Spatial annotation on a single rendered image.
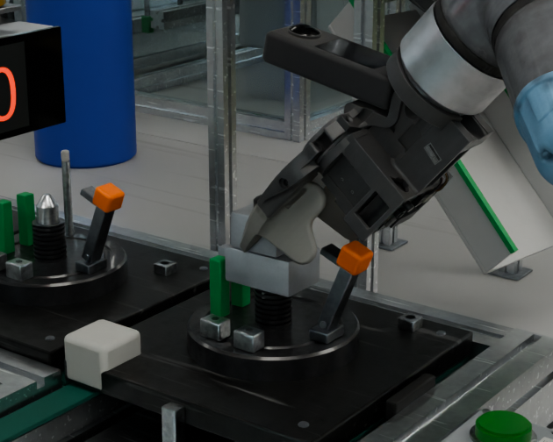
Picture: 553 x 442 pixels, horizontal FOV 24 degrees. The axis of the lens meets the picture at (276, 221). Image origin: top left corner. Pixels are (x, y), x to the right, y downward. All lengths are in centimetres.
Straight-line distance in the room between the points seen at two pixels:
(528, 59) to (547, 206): 50
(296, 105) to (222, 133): 78
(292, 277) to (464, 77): 23
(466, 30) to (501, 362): 33
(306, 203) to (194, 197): 84
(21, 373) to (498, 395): 38
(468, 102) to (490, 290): 63
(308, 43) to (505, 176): 37
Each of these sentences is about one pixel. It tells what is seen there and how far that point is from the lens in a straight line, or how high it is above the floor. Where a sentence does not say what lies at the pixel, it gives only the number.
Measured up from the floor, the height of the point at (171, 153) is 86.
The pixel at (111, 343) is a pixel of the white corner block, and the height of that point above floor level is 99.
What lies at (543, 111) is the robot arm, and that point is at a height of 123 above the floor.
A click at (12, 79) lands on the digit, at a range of 90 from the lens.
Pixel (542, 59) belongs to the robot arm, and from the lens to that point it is 76.
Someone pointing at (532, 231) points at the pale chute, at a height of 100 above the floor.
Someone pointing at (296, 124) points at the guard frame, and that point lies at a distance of 205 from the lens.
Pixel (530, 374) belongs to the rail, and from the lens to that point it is 106.
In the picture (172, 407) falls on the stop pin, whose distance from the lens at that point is 96.
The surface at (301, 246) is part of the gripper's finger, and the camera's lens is 95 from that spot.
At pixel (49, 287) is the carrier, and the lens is 113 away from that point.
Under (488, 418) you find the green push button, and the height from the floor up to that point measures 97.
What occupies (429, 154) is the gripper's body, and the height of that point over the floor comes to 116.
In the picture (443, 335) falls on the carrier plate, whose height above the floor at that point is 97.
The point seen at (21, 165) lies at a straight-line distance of 197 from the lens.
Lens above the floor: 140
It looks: 19 degrees down
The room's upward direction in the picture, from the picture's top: straight up
